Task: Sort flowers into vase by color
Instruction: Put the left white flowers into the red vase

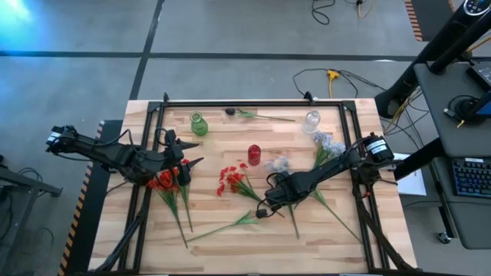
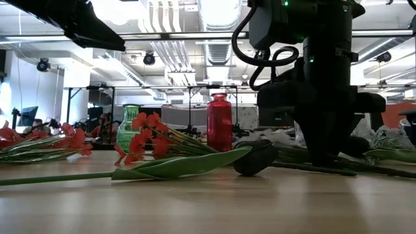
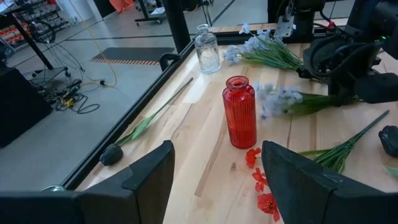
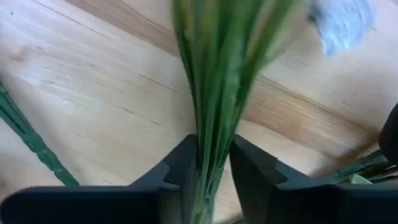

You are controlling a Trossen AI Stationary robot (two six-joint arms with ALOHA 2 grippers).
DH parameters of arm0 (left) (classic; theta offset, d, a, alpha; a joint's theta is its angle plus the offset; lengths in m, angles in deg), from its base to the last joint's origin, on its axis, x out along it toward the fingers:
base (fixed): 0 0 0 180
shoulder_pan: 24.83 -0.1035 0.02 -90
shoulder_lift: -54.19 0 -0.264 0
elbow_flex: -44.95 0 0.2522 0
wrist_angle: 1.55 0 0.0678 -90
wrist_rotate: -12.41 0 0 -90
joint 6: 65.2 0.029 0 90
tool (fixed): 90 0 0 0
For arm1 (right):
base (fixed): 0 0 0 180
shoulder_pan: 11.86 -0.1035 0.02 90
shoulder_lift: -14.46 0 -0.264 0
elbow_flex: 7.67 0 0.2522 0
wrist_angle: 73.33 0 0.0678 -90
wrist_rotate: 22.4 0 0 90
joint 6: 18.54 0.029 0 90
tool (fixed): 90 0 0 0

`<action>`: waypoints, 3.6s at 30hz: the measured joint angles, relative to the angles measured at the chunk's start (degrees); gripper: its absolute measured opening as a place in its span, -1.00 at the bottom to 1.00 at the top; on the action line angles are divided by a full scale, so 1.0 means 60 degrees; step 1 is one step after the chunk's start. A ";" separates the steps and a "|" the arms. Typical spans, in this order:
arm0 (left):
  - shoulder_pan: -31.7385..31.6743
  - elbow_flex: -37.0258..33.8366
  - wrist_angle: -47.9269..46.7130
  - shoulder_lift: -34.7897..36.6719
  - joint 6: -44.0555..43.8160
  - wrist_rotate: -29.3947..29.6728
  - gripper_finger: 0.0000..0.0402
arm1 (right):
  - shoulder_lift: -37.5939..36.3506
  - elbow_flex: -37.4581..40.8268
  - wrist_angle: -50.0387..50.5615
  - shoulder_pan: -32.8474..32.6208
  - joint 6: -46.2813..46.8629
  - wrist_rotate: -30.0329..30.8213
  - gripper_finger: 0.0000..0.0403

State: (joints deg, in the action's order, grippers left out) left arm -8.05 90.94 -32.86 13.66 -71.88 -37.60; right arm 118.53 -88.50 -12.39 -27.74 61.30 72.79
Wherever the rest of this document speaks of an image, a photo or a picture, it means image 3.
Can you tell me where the shelving with red bins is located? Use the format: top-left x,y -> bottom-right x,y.
0,0 -> 70,50

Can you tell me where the black tulip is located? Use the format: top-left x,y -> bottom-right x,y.
99,77 -> 194,167

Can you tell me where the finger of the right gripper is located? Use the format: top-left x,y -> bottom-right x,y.
354,72 -> 398,104
328,76 -> 354,106

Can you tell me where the black floor cable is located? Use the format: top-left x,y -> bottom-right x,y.
54,91 -> 101,114

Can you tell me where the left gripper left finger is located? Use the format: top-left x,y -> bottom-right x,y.
0,139 -> 176,224

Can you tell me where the red glass vase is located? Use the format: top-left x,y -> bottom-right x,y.
222,75 -> 257,150

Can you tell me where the yellow power plug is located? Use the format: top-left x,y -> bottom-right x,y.
60,96 -> 75,108

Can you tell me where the white flower bunch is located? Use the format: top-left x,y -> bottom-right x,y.
253,82 -> 363,121
223,22 -> 304,72

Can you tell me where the orange cloth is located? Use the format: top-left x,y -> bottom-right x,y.
108,0 -> 135,14

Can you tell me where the black aluminium table frame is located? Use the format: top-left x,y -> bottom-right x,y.
60,27 -> 349,191

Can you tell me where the black floor cabinet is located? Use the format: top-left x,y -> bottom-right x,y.
0,60 -> 53,149

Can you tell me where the black mat orange striped edge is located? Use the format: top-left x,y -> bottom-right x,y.
90,46 -> 177,67

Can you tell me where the red flower bunch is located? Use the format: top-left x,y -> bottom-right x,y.
244,110 -> 391,222

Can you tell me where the clear glass vase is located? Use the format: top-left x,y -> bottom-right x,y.
194,24 -> 221,75

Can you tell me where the yellow floor cable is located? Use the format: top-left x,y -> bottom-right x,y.
68,0 -> 118,88

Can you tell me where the black floor stand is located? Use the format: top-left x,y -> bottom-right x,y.
134,0 -> 167,26

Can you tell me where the black loop handle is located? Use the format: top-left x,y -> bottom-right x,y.
159,52 -> 183,72

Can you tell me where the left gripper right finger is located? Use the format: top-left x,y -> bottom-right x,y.
261,140 -> 398,224

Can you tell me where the green stem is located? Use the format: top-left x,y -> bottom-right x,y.
378,125 -> 398,178

